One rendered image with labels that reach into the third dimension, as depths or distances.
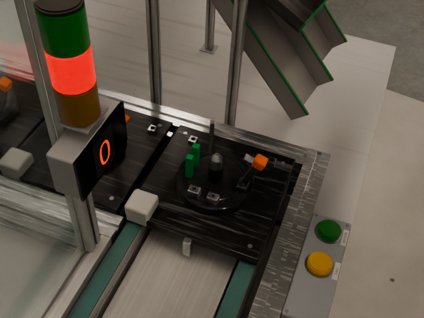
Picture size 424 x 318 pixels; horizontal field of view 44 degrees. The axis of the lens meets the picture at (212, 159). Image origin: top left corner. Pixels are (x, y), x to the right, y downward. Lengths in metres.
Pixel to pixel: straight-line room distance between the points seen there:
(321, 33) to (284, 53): 0.18
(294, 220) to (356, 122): 0.42
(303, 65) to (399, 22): 2.30
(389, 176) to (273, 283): 0.44
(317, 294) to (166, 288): 0.24
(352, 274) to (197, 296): 0.30
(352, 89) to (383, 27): 1.96
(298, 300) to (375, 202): 0.36
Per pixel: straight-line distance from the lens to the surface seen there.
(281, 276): 0.87
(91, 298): 0.87
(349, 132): 1.26
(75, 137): 0.66
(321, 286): 0.88
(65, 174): 0.66
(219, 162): 0.90
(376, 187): 1.17
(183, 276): 0.91
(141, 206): 0.90
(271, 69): 1.02
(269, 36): 1.09
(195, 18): 1.56
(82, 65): 0.59
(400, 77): 2.97
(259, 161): 0.86
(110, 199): 0.94
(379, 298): 1.01
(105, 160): 0.70
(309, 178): 1.01
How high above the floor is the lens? 1.70
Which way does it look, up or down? 47 degrees down
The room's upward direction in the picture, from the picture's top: 4 degrees clockwise
